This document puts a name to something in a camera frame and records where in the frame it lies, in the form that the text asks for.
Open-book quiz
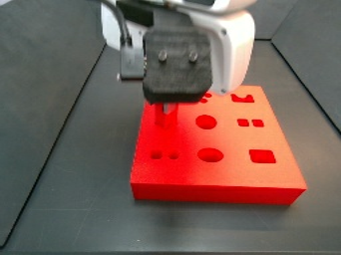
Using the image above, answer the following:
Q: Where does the black textured camera mount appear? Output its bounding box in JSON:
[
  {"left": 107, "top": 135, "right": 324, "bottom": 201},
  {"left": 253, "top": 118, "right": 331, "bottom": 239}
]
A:
[{"left": 143, "top": 28, "right": 212, "bottom": 105}]

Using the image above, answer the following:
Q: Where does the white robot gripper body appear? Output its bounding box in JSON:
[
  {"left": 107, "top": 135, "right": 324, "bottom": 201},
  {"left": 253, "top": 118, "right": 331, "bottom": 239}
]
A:
[{"left": 101, "top": 0, "right": 257, "bottom": 96}]

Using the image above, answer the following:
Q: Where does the red shape sorter block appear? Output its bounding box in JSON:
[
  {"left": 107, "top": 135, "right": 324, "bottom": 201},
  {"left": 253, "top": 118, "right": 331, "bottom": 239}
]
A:
[{"left": 131, "top": 86, "right": 306, "bottom": 205}]

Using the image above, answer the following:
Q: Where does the black cable with connector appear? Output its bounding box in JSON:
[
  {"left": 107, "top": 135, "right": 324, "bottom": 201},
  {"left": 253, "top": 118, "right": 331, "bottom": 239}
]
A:
[{"left": 103, "top": 0, "right": 147, "bottom": 81}]

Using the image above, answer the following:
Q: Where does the red star object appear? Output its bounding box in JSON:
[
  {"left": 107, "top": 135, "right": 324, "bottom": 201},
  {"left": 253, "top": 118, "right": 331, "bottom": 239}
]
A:
[{"left": 155, "top": 103, "right": 178, "bottom": 128}]

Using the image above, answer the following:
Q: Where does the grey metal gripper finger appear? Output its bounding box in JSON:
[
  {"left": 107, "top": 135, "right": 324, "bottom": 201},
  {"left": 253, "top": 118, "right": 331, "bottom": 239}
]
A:
[{"left": 163, "top": 103, "right": 171, "bottom": 115}]

